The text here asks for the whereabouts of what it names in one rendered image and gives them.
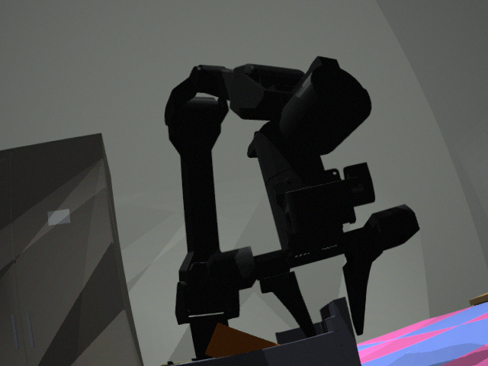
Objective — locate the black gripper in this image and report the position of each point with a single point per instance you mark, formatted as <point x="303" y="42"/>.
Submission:
<point x="238" y="269"/>

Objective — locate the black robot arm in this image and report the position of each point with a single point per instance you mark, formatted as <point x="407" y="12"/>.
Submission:
<point x="309" y="116"/>

